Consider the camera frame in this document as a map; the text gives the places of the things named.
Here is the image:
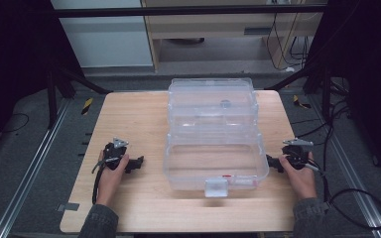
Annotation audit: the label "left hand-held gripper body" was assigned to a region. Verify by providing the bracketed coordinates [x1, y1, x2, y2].
[91, 137, 130, 174]

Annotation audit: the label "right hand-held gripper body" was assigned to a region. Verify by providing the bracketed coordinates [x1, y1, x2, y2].
[281, 137, 321, 173]

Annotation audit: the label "clear plastic storage box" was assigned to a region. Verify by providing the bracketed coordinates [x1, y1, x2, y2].
[162, 77, 271, 199]

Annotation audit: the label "person's left hand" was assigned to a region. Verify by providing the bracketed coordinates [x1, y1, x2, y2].
[95, 150, 131, 208]

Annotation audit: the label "person's right hand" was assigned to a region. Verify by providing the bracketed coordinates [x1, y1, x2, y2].
[278, 151, 318, 201]

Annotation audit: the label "yellow black striped tape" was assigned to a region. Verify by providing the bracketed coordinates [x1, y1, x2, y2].
[80, 96, 94, 116]
[292, 94, 313, 110]

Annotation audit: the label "black metal stand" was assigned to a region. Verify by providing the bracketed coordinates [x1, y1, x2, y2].
[263, 60, 333, 124]
[45, 60, 114, 131]

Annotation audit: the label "grey tape patch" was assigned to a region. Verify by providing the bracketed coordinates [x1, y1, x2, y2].
[56, 201, 80, 213]

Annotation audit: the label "black curtain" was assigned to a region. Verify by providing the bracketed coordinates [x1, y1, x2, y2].
[0, 0, 84, 163]
[306, 0, 381, 184]

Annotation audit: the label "white cabinet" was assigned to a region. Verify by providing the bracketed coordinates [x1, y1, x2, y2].
[50, 0, 156, 69]

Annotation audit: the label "light wooden cabinet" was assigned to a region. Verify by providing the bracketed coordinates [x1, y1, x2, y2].
[140, 0, 329, 71]

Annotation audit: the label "black horizontal bar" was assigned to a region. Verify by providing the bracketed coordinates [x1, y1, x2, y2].
[50, 4, 329, 19]

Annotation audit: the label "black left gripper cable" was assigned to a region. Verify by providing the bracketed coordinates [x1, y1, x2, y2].
[91, 164, 107, 205]

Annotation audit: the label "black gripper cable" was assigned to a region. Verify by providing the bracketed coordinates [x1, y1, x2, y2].
[306, 160, 381, 231]
[91, 164, 107, 205]

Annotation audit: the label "black floor cables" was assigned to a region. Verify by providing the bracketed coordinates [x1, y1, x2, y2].
[291, 77, 356, 199]

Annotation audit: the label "aluminium floor rail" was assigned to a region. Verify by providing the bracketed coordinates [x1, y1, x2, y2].
[0, 98, 71, 238]
[309, 94, 381, 238]

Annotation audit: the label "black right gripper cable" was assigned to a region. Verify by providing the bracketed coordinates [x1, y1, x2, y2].
[306, 160, 381, 231]

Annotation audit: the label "thin black floor cable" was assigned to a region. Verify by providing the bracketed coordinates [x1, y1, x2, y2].
[0, 112, 31, 135]

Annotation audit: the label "black hanging cables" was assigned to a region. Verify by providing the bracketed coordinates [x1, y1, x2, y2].
[265, 12, 311, 71]

